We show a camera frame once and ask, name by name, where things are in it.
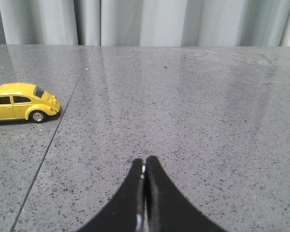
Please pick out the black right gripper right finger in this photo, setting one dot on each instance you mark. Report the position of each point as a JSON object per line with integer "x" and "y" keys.
{"x": 167, "y": 209}

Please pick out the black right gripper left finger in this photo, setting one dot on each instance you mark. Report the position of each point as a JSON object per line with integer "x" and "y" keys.
{"x": 125, "y": 211}

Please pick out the yellow toy beetle car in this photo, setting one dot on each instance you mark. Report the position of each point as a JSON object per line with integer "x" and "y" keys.
{"x": 27, "y": 101}

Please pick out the grey white curtain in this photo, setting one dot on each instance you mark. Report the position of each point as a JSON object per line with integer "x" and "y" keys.
{"x": 146, "y": 22}

